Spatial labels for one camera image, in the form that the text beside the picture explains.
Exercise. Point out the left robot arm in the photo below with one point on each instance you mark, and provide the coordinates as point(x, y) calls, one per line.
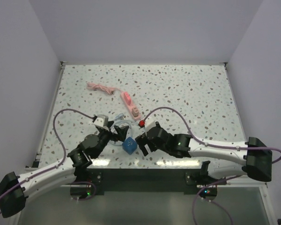
point(15, 189)

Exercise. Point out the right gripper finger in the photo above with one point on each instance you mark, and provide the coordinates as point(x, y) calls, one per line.
point(141, 140)
point(147, 148)

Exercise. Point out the pink brown plug adapter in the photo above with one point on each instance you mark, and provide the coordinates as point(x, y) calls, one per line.
point(135, 112)

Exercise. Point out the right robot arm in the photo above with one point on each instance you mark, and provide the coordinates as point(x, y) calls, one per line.
point(251, 158)

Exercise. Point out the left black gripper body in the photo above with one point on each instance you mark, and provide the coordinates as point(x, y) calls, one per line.
point(104, 136)

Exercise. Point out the pink power strip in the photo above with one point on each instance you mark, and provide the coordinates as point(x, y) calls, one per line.
point(124, 95)

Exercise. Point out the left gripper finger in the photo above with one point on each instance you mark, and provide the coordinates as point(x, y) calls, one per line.
point(109, 125)
point(121, 132)

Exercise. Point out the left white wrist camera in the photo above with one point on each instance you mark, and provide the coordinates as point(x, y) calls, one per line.
point(101, 121)

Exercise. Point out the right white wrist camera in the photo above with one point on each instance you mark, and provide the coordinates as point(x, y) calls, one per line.
point(147, 124)

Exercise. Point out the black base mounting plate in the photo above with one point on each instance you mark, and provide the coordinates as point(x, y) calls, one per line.
point(139, 180)

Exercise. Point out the blue cube socket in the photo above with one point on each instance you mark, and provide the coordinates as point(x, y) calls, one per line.
point(129, 145)

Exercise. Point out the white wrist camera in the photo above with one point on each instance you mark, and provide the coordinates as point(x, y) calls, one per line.
point(147, 124)
point(101, 121)

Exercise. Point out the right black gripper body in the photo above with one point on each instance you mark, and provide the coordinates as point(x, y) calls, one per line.
point(161, 147)

